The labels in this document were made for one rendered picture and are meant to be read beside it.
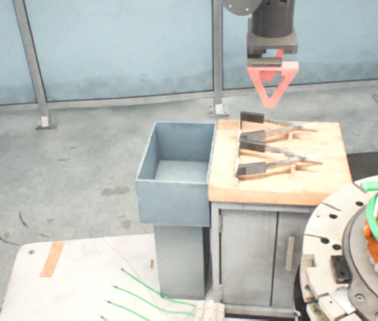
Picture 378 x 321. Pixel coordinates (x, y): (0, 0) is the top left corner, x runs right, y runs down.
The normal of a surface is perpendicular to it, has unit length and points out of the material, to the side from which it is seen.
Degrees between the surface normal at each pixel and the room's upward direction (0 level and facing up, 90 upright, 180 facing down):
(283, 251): 90
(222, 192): 90
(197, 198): 90
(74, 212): 0
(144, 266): 0
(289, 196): 90
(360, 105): 0
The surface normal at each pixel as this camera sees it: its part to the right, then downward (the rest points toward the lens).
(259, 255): -0.12, 0.58
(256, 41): -0.04, -0.81
